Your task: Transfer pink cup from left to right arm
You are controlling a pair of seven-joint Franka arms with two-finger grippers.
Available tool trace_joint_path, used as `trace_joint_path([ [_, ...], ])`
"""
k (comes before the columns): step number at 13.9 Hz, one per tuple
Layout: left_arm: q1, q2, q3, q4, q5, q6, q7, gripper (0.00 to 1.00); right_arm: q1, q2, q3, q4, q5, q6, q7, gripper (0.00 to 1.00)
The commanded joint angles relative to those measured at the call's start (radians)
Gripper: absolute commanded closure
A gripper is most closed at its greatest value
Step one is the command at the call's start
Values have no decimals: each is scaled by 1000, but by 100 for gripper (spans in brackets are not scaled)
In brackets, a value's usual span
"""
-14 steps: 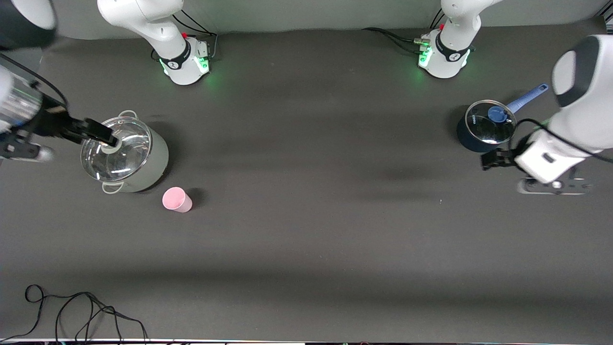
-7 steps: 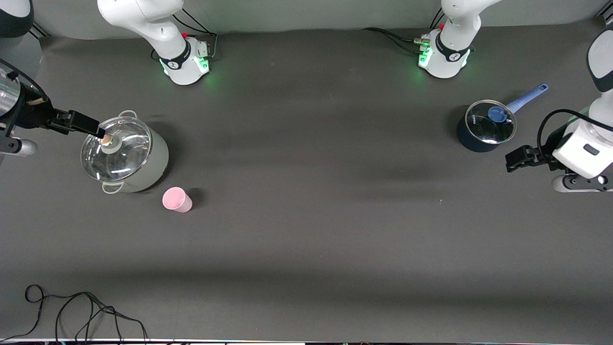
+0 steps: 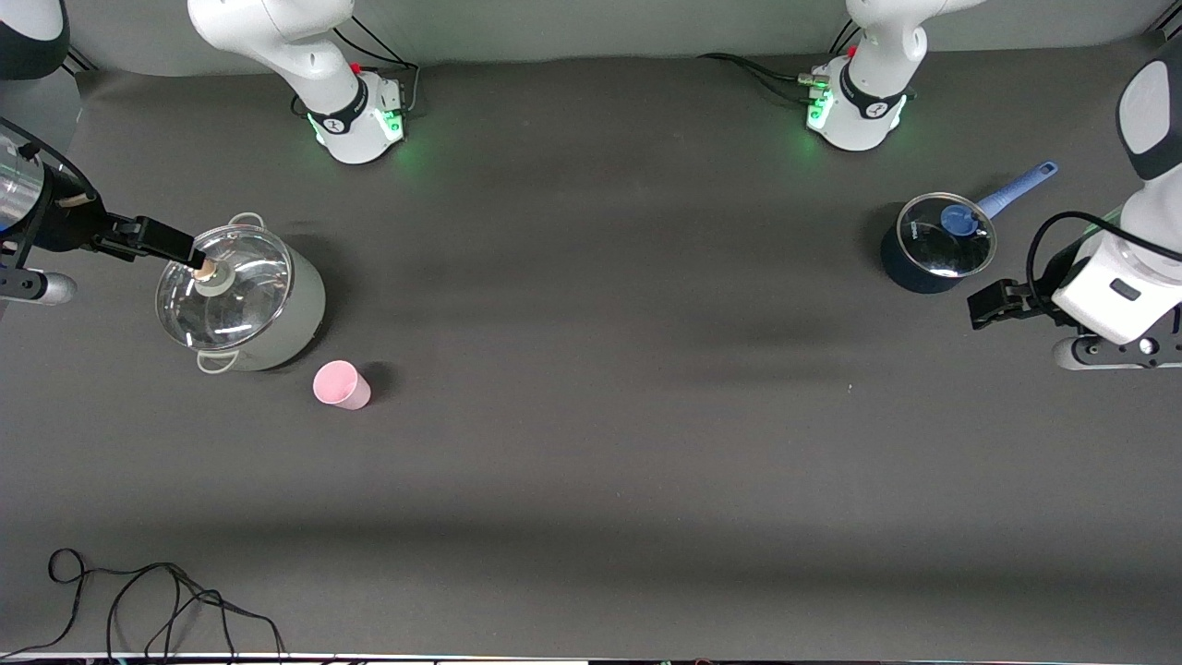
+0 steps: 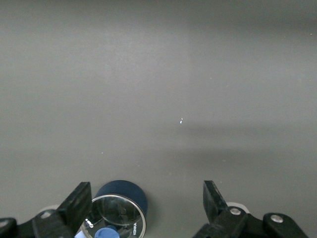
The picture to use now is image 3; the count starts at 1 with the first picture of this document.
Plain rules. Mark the dark blue saucepan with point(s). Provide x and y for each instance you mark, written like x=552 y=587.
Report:
x=898 y=272

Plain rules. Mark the pink plastic cup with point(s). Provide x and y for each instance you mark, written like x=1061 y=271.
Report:
x=337 y=383

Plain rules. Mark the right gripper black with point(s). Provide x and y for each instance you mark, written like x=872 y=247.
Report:
x=66 y=228

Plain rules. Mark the glass lid blue knob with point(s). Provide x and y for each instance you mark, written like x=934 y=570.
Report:
x=933 y=249

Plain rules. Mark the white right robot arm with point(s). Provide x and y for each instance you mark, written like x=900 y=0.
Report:
x=342 y=102

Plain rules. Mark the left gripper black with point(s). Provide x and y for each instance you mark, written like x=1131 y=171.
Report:
x=1032 y=297

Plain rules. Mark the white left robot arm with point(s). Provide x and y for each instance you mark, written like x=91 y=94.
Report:
x=863 y=111

